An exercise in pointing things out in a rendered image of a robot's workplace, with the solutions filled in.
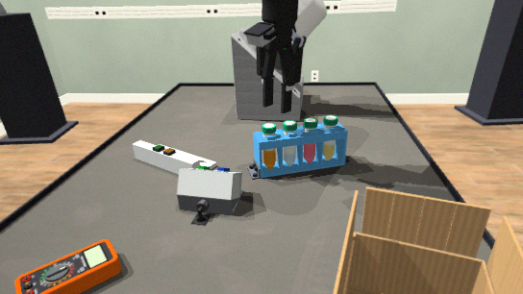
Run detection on dark green screw cap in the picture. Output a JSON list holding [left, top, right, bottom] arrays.
[[323, 115, 338, 126]]

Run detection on orange multimeter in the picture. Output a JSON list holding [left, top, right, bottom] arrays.
[[15, 239, 121, 294]]

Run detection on green screw cap with white top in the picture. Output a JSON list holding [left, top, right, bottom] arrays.
[[261, 123, 276, 134], [283, 120, 297, 132]]

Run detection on blue tube rack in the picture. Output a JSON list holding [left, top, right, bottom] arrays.
[[254, 122, 348, 178]]

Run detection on green screw cap with white label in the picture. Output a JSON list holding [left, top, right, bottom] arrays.
[[304, 118, 318, 129]]

